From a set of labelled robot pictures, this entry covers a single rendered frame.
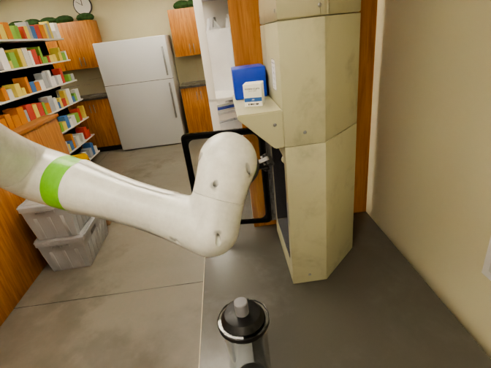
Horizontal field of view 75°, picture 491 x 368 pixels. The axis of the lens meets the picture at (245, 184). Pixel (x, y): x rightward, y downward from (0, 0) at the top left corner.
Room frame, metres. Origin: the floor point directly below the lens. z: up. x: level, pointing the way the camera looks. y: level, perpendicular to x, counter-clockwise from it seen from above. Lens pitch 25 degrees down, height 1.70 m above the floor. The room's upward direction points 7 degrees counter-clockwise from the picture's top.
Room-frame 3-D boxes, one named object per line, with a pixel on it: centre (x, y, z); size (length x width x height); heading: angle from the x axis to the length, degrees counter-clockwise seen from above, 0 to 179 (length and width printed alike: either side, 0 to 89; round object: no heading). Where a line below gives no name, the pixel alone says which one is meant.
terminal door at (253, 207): (1.13, 0.06, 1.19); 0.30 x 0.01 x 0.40; 84
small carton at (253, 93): (0.91, -0.05, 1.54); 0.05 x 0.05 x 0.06; 77
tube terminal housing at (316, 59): (0.97, -0.24, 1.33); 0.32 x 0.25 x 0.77; 2
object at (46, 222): (2.58, 1.61, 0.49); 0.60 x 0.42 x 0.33; 2
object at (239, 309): (0.49, 0.04, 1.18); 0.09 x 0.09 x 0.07
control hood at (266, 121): (0.96, -0.05, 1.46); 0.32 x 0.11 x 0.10; 2
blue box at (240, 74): (1.06, -0.05, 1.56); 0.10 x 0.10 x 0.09; 2
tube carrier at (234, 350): (0.49, 0.04, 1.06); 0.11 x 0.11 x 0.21
